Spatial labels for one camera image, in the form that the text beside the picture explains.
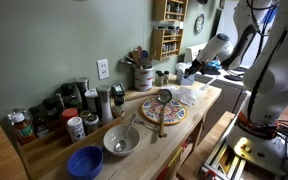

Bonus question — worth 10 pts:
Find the black stove burner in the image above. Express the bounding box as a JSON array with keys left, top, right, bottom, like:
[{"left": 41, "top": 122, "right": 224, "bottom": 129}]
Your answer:
[{"left": 223, "top": 74, "right": 246, "bottom": 83}]

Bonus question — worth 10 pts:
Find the metal fork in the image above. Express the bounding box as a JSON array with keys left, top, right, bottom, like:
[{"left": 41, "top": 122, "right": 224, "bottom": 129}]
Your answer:
[{"left": 133, "top": 117, "right": 162, "bottom": 133}]

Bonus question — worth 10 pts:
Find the white crumpled cloth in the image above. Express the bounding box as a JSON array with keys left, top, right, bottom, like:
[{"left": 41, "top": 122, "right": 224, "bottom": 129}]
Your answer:
[{"left": 169, "top": 84, "right": 206, "bottom": 108}]

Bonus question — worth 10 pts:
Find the decorative wall plate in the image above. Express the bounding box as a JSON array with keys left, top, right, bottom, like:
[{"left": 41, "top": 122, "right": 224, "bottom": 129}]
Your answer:
[{"left": 194, "top": 13, "right": 206, "bottom": 36}]

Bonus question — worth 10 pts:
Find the colourful patterned plate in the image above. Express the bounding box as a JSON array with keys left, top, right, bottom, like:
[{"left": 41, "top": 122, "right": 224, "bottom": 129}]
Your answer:
[{"left": 139, "top": 96, "right": 188, "bottom": 127}]

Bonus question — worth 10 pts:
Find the wooden robot stand board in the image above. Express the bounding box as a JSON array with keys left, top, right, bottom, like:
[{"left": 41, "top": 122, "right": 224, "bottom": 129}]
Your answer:
[{"left": 176, "top": 111, "right": 236, "bottom": 180}]

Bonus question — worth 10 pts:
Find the wooden spice tray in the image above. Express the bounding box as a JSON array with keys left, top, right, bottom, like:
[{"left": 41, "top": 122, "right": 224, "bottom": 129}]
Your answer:
[{"left": 15, "top": 114, "right": 124, "bottom": 180}]

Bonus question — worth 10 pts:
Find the white ceramic bowl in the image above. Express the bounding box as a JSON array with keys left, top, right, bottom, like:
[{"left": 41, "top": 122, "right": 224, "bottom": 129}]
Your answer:
[{"left": 102, "top": 124, "right": 141, "bottom": 158}]

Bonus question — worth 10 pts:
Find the red yellow package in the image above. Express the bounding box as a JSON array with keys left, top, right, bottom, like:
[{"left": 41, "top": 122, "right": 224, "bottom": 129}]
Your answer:
[{"left": 155, "top": 139, "right": 192, "bottom": 180}]

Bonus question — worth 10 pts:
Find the metal robot mounting frame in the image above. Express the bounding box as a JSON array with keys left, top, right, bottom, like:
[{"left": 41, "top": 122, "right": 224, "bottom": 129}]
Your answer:
[{"left": 198, "top": 134, "right": 288, "bottom": 179}]

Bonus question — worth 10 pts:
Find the small glass jar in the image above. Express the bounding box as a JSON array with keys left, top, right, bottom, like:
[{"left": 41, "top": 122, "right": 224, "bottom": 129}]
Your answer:
[{"left": 79, "top": 109, "right": 93, "bottom": 122}]

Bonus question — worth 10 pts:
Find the black kitchen timer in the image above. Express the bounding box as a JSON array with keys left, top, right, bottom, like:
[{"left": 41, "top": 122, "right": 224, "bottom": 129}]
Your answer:
[{"left": 111, "top": 83, "right": 126, "bottom": 98}]

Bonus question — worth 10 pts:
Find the wooden cutting board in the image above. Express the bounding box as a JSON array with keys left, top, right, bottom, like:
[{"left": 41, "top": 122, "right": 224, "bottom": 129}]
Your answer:
[{"left": 123, "top": 86, "right": 162, "bottom": 102}]

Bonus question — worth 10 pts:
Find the tall dark bottle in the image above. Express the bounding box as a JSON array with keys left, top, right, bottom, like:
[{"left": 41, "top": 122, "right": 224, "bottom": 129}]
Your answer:
[{"left": 59, "top": 83, "right": 76, "bottom": 102}]

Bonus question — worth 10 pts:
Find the metal utensil handle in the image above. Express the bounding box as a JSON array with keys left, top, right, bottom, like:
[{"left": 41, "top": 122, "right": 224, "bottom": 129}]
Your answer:
[{"left": 118, "top": 56, "right": 137, "bottom": 68}]

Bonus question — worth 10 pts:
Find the dark sauce bottle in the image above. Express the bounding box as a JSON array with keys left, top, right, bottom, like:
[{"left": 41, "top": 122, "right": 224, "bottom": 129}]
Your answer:
[{"left": 28, "top": 105, "right": 50, "bottom": 139}]

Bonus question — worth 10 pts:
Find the blue plastic bowl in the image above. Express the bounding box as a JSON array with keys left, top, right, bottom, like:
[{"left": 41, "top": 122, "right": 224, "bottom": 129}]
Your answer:
[{"left": 66, "top": 145, "right": 105, "bottom": 180}]

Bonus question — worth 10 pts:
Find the dark spice jar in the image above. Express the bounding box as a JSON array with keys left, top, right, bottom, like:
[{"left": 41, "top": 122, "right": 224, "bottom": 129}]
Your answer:
[{"left": 42, "top": 97, "right": 61, "bottom": 123}]

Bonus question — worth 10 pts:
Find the pepper jar black lid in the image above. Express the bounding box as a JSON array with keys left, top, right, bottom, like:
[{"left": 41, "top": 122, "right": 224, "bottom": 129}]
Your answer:
[{"left": 113, "top": 95, "right": 127, "bottom": 119}]

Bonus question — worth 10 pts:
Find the white utensil crock red print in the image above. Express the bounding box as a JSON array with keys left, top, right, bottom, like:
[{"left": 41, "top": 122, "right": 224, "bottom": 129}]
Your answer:
[{"left": 133, "top": 64, "right": 155, "bottom": 93}]

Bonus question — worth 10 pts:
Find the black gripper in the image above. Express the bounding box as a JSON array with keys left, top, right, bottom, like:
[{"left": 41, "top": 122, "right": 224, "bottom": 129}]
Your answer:
[{"left": 182, "top": 55, "right": 207, "bottom": 80}]

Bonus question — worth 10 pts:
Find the brown wooden utensil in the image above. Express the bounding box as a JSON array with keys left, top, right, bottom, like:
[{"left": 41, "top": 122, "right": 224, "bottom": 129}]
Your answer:
[{"left": 148, "top": 49, "right": 157, "bottom": 62}]

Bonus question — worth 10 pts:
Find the metal spoon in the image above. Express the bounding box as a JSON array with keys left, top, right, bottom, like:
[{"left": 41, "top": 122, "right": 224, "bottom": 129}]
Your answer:
[{"left": 113, "top": 113, "right": 137, "bottom": 154}]

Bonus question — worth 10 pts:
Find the tall wooden wall spice rack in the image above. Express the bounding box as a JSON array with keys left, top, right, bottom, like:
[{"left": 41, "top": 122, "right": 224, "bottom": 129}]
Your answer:
[{"left": 153, "top": 0, "right": 189, "bottom": 24}]

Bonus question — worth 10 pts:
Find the steel canister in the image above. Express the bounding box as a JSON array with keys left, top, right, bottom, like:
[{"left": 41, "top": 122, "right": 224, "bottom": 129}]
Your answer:
[{"left": 74, "top": 77, "right": 91, "bottom": 101}]

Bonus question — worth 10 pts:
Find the blue tissue box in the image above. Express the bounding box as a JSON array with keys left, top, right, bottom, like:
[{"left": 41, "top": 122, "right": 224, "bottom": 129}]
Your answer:
[{"left": 175, "top": 62, "right": 197, "bottom": 87}]

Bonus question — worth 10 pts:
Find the white cap spice shaker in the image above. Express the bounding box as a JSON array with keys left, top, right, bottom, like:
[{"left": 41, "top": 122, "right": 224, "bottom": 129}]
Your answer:
[{"left": 84, "top": 88, "right": 100, "bottom": 115}]

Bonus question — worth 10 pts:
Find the steel and white grinder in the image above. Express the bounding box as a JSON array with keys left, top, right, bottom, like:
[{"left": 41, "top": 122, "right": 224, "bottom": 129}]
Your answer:
[{"left": 95, "top": 84, "right": 115, "bottom": 126}]

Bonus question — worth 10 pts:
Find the short wooden wall spice rack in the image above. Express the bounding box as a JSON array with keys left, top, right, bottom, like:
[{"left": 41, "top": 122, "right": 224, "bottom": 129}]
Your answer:
[{"left": 150, "top": 27, "right": 184, "bottom": 62}]

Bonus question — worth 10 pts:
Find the white printed shaker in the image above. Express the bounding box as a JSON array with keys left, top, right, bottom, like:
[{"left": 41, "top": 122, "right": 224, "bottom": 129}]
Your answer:
[{"left": 66, "top": 116, "right": 87, "bottom": 144}]

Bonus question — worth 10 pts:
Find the white plastic spatula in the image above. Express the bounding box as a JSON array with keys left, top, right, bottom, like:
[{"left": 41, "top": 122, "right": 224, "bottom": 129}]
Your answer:
[{"left": 197, "top": 77, "right": 218, "bottom": 93}]

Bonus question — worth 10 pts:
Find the white stove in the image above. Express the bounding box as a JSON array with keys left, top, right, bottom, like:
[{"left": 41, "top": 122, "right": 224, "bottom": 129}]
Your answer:
[{"left": 183, "top": 41, "right": 252, "bottom": 141}]

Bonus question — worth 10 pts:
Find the wooden slotted spatula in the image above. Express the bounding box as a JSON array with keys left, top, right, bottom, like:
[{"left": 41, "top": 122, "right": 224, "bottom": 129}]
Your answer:
[{"left": 130, "top": 49, "right": 142, "bottom": 68}]

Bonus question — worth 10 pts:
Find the hot sauce bottle white cap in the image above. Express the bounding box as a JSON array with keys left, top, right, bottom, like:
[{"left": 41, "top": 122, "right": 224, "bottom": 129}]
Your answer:
[{"left": 11, "top": 112, "right": 38, "bottom": 146}]

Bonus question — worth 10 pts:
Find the small jar metal lid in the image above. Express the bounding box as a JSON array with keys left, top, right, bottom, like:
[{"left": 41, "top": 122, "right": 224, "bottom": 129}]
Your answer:
[{"left": 83, "top": 114, "right": 102, "bottom": 136}]

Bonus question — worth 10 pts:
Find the white wall outlet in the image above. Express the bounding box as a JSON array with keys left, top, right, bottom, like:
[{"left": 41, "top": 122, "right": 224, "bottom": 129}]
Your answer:
[{"left": 96, "top": 58, "right": 111, "bottom": 81}]

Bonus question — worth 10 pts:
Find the small spice jar black lid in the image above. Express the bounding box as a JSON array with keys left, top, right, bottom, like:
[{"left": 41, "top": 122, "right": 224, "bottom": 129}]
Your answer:
[
  {"left": 163, "top": 70, "right": 171, "bottom": 85},
  {"left": 154, "top": 70, "right": 165, "bottom": 88}
]

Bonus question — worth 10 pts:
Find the red lid jar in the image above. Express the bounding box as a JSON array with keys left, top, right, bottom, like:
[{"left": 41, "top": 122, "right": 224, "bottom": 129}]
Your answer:
[{"left": 60, "top": 107, "right": 80, "bottom": 126}]

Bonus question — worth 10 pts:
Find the white refrigerator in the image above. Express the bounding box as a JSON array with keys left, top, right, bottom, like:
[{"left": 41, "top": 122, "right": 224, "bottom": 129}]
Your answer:
[{"left": 213, "top": 0, "right": 262, "bottom": 69}]

